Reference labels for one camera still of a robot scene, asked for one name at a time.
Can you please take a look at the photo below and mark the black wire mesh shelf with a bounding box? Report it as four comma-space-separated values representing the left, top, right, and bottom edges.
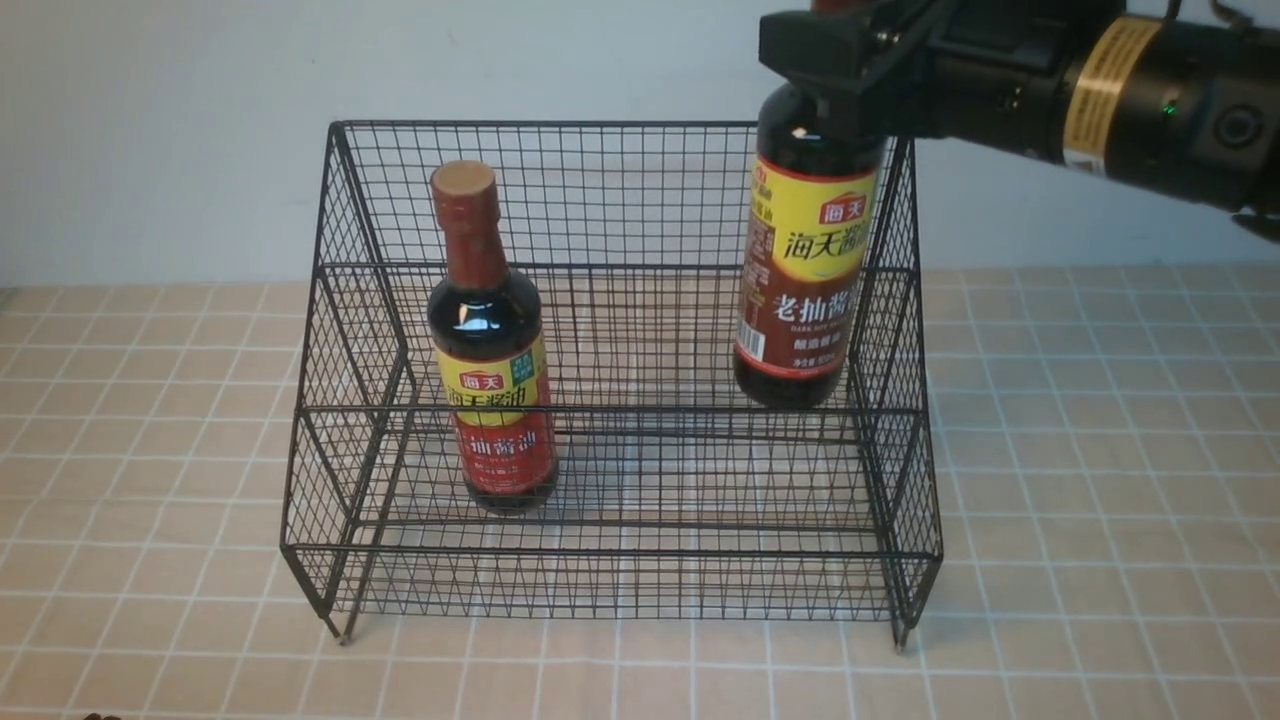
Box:
280, 120, 943, 650

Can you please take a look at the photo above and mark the soy sauce bottle red label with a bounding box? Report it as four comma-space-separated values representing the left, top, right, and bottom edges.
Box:
428, 160, 559, 515

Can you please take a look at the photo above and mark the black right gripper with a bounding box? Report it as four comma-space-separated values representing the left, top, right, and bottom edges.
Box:
758, 1, 1126, 161

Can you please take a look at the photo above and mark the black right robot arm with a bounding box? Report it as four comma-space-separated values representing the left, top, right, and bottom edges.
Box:
758, 1, 1279, 243

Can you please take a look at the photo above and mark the soy sauce bottle brown label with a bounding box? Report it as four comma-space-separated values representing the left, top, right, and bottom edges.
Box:
733, 85, 887, 411

